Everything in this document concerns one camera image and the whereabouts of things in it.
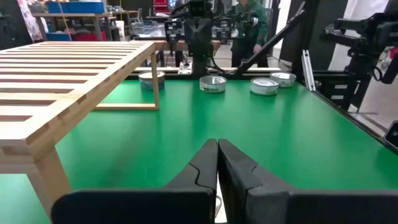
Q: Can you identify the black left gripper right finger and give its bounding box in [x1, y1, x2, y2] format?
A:
[218, 139, 398, 224]

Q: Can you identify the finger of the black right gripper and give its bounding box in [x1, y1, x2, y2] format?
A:
[198, 18, 214, 57]
[183, 18, 199, 57]

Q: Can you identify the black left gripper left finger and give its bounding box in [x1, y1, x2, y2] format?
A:
[51, 139, 218, 224]

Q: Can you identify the silver-lid green-white label can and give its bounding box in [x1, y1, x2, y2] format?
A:
[250, 77, 280, 96]
[269, 72, 297, 88]
[199, 75, 228, 94]

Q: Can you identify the gold-lid red-blue label can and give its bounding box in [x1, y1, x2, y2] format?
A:
[138, 70, 166, 91]

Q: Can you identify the wooden slatted shelf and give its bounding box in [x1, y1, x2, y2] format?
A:
[0, 40, 161, 218]

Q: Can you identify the wooden workbench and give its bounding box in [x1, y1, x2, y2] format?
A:
[130, 39, 222, 52]
[32, 12, 113, 42]

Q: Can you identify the person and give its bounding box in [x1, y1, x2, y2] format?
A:
[230, 0, 270, 68]

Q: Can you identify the red crate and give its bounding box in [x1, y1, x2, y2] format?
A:
[73, 30, 108, 42]

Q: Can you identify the green table mat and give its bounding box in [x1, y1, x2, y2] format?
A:
[0, 77, 398, 224]

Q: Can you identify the large blue storage bin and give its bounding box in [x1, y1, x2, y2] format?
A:
[46, 1, 106, 14]

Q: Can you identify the silver aluminium bar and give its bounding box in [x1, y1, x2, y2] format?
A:
[300, 49, 317, 92]

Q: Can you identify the small blue storage bin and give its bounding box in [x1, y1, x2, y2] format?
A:
[46, 32, 73, 42]

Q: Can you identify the floral patterned cloth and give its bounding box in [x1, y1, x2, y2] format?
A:
[17, 0, 44, 43]

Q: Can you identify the black equipment rig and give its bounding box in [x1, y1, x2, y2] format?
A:
[320, 12, 398, 110]

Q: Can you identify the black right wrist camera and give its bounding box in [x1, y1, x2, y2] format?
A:
[188, 0, 213, 18]

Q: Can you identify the black table-level camera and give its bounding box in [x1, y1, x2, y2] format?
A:
[383, 120, 398, 151]

